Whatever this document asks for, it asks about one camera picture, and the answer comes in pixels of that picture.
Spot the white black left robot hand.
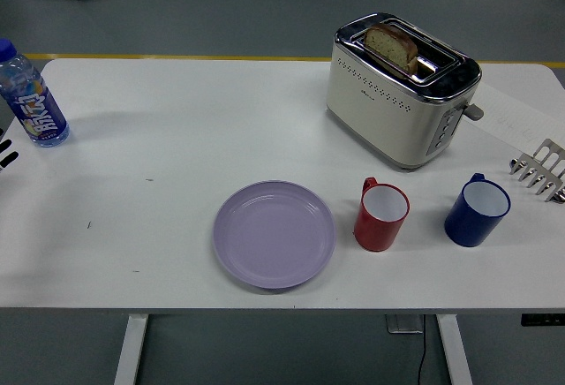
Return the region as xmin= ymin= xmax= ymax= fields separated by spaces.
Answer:
xmin=0 ymin=127 xmax=20 ymax=172

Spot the purple round plate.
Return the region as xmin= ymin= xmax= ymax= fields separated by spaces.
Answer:
xmin=212 ymin=179 xmax=337 ymax=291

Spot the blue labelled drink bottle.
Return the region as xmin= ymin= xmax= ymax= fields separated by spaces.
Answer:
xmin=0 ymin=38 xmax=71 ymax=148

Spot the white table leg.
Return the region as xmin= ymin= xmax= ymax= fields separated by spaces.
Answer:
xmin=112 ymin=313 xmax=150 ymax=385
xmin=436 ymin=313 xmax=474 ymax=385

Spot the red mug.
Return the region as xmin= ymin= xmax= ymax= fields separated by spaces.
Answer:
xmin=353 ymin=176 xmax=411 ymax=253

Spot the cream chrome toaster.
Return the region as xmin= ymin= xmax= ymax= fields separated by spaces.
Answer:
xmin=325 ymin=12 xmax=485 ymax=172

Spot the brown bread slice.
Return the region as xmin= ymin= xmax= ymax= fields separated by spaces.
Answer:
xmin=363 ymin=22 xmax=419 ymax=74

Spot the blue mug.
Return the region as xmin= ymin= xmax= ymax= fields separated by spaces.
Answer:
xmin=443 ymin=172 xmax=512 ymax=248

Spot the white paper sheet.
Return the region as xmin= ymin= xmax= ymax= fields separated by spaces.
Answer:
xmin=458 ymin=80 xmax=565 ymax=160

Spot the silver metal toast rack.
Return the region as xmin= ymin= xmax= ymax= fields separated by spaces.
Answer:
xmin=508 ymin=138 xmax=565 ymax=204

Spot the black table control panel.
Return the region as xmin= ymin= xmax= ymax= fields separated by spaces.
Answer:
xmin=520 ymin=313 xmax=565 ymax=328

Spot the grey metal table bracket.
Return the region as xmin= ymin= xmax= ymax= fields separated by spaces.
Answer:
xmin=386 ymin=314 xmax=426 ymax=335

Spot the black hanging cable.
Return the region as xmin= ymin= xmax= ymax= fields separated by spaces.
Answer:
xmin=416 ymin=314 xmax=430 ymax=385

